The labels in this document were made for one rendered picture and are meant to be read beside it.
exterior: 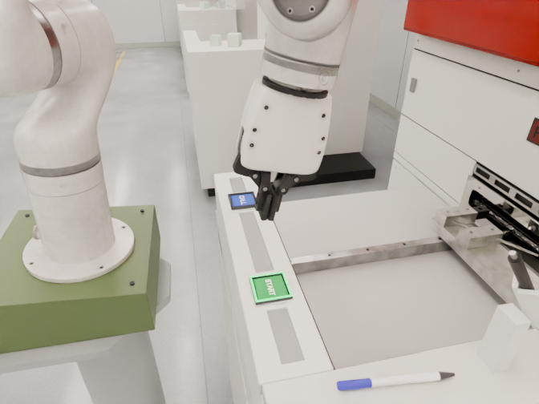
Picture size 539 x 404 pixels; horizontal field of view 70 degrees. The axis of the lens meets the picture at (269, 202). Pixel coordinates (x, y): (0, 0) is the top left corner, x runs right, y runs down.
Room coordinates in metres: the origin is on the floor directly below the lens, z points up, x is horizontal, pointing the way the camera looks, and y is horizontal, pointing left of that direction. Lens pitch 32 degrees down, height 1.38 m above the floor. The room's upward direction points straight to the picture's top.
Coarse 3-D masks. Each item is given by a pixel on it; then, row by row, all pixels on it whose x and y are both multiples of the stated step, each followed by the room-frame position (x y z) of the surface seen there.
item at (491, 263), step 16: (432, 224) 0.74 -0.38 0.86; (448, 240) 0.68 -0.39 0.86; (464, 256) 0.62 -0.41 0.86; (480, 256) 0.60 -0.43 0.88; (496, 256) 0.60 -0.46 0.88; (480, 272) 0.57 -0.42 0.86; (496, 272) 0.55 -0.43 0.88; (512, 272) 0.55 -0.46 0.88; (528, 272) 0.55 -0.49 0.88; (496, 288) 0.53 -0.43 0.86; (512, 288) 0.51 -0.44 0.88
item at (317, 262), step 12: (420, 240) 0.69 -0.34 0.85; (432, 240) 0.69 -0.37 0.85; (336, 252) 0.65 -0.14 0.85; (348, 252) 0.65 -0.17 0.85; (360, 252) 0.65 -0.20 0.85; (372, 252) 0.65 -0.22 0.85; (384, 252) 0.66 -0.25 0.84; (396, 252) 0.66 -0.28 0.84; (408, 252) 0.67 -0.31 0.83; (420, 252) 0.68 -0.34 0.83; (432, 252) 0.68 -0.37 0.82; (300, 264) 0.62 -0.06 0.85; (312, 264) 0.62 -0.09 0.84; (324, 264) 0.63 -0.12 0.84; (336, 264) 0.63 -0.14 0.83; (348, 264) 0.64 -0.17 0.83
